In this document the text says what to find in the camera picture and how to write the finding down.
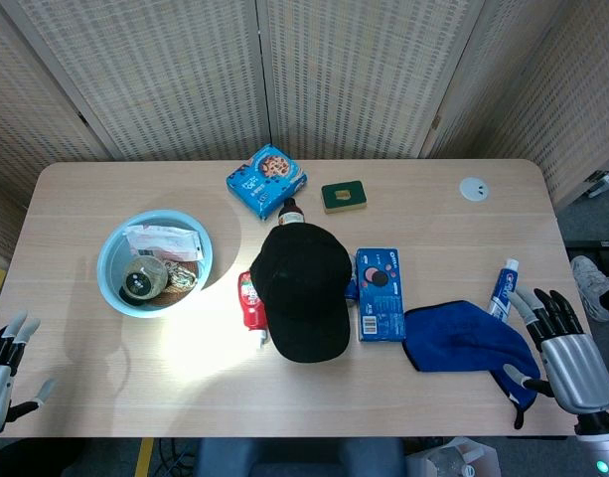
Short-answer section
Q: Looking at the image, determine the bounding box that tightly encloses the blue cloth with black trim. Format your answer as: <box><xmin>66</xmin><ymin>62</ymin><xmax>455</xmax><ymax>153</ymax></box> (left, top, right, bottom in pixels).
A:
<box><xmin>401</xmin><ymin>299</ymin><xmax>542</xmax><ymax>431</ymax></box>

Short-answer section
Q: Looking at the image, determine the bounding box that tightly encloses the clear plastic bag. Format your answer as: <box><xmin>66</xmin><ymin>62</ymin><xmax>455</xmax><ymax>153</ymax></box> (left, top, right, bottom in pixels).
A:
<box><xmin>407</xmin><ymin>436</ymin><xmax>502</xmax><ymax>477</ymax></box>

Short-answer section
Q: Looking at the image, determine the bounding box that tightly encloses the light blue plastic basin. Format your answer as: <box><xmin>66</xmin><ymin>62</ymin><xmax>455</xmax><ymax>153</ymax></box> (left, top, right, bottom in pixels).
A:
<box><xmin>95</xmin><ymin>209</ymin><xmax>215</xmax><ymax>319</ymax></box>

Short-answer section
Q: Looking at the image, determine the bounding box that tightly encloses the black baseball cap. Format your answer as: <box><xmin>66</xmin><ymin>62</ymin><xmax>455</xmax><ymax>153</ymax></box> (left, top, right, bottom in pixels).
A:
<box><xmin>248</xmin><ymin>222</ymin><xmax>354</xmax><ymax>363</ymax></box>

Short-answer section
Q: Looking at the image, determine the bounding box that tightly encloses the white grey sneaker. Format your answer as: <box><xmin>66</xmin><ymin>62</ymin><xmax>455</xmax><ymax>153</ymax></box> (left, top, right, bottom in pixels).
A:
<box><xmin>569</xmin><ymin>255</ymin><xmax>609</xmax><ymax>323</ymax></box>

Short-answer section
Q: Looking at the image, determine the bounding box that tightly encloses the blue chocolate chip cookie box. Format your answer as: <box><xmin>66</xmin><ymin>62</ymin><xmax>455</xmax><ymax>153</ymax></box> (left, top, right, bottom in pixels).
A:
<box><xmin>226</xmin><ymin>143</ymin><xmax>309</xmax><ymax>222</ymax></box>

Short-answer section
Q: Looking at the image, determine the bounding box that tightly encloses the brown patterned snack bag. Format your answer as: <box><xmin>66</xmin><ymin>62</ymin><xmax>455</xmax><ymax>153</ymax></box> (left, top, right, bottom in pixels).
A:
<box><xmin>163</xmin><ymin>259</ymin><xmax>201</xmax><ymax>295</ymax></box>

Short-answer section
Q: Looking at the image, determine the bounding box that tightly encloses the white blue toothpaste tube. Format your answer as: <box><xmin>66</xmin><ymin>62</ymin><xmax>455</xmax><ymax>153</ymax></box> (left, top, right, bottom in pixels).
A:
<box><xmin>486</xmin><ymin>257</ymin><xmax>522</xmax><ymax>322</ymax></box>

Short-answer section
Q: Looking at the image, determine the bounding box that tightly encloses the brown bottle with dark cap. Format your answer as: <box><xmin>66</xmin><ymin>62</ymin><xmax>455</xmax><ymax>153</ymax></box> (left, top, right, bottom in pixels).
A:
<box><xmin>276</xmin><ymin>197</ymin><xmax>306</xmax><ymax>228</ymax></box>

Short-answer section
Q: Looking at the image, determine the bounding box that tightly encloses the glass jar with dark label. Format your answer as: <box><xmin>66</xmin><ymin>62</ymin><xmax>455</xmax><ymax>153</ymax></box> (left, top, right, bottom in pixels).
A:
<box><xmin>121</xmin><ymin>256</ymin><xmax>169</xmax><ymax>302</ymax></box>

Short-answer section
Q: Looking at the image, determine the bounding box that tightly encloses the white pink snack packet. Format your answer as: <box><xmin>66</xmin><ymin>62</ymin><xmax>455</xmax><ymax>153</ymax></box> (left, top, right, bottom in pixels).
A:
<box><xmin>124</xmin><ymin>224</ymin><xmax>206</xmax><ymax>262</ymax></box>

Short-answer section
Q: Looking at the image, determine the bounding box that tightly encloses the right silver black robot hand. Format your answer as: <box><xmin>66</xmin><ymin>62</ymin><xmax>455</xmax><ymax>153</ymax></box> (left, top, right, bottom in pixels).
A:
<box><xmin>502</xmin><ymin>286</ymin><xmax>609</xmax><ymax>416</ymax></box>

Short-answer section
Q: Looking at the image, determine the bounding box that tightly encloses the small green gold box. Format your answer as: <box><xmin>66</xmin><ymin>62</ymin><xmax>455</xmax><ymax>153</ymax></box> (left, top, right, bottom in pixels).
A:
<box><xmin>320</xmin><ymin>180</ymin><xmax>369</xmax><ymax>215</ymax></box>

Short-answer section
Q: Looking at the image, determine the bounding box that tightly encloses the blue silver drink can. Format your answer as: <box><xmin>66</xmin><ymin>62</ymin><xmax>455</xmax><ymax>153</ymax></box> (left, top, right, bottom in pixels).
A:
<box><xmin>344</xmin><ymin>252</ymin><xmax>361</xmax><ymax>302</ymax></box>

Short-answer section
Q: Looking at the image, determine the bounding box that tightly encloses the white round cable grommet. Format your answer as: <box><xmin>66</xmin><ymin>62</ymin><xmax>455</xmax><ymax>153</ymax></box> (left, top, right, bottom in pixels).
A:
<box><xmin>458</xmin><ymin>176</ymin><xmax>490</xmax><ymax>202</ymax></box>

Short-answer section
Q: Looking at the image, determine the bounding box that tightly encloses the blue Oreo package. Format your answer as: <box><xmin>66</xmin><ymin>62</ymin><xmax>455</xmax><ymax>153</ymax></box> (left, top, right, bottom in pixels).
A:
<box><xmin>355</xmin><ymin>247</ymin><xmax>407</xmax><ymax>343</ymax></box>

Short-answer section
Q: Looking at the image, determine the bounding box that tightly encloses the red ketchup squeeze bottle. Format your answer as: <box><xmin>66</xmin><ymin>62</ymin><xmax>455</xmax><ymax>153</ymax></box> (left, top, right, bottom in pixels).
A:
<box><xmin>237</xmin><ymin>270</ymin><xmax>271</xmax><ymax>350</ymax></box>

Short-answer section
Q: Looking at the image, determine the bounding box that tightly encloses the dark blue chair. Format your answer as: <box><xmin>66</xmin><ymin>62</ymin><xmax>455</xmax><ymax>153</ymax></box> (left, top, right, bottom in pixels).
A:
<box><xmin>194</xmin><ymin>436</ymin><xmax>407</xmax><ymax>477</ymax></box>

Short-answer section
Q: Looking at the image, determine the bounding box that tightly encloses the black desk foot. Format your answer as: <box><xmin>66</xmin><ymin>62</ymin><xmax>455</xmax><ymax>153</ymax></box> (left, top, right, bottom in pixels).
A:
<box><xmin>564</xmin><ymin>238</ymin><xmax>609</xmax><ymax>267</ymax></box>

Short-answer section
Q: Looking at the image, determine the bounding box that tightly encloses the beige woven folding screen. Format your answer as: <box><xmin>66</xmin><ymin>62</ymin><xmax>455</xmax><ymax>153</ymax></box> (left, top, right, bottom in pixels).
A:
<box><xmin>0</xmin><ymin>0</ymin><xmax>609</xmax><ymax>262</ymax></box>

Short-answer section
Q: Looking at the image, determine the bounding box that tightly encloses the white device with cables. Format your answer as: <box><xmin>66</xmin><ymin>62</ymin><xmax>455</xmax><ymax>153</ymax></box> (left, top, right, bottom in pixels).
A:
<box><xmin>584</xmin><ymin>167</ymin><xmax>609</xmax><ymax>199</ymax></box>

